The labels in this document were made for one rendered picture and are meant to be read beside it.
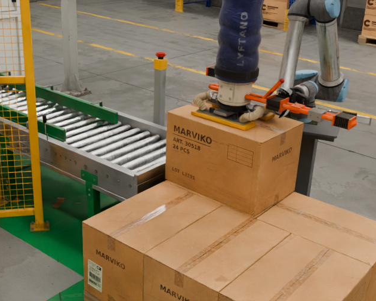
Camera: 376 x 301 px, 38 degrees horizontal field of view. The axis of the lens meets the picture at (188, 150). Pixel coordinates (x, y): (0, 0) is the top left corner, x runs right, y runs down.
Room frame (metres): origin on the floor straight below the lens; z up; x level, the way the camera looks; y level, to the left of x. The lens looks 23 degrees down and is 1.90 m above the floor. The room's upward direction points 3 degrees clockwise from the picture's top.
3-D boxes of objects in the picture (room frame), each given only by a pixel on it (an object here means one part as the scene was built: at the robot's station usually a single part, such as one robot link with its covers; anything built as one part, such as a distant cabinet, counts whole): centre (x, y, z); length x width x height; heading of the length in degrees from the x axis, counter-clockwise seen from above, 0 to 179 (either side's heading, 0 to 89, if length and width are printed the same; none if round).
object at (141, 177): (2.94, 0.06, 0.58); 0.70 x 0.03 x 0.06; 143
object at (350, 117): (2.38, -0.71, 1.07); 0.08 x 0.07 x 0.05; 54
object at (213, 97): (2.74, -0.23, 1.01); 0.34 x 0.25 x 0.06; 54
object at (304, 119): (2.84, -0.61, 0.96); 0.12 x 0.09 x 0.12; 61
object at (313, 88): (2.84, -0.61, 1.07); 0.12 x 0.09 x 0.10; 144
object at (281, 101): (2.59, -0.43, 1.08); 0.10 x 0.08 x 0.06; 144
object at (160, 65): (3.69, 0.22, 0.50); 0.07 x 0.07 x 1.00; 53
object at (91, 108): (4.08, 1.12, 0.60); 1.60 x 0.10 x 0.09; 53
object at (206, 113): (2.66, -0.17, 0.97); 0.34 x 0.10 x 0.05; 54
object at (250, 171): (2.73, -0.24, 0.74); 0.60 x 0.40 x 0.40; 51
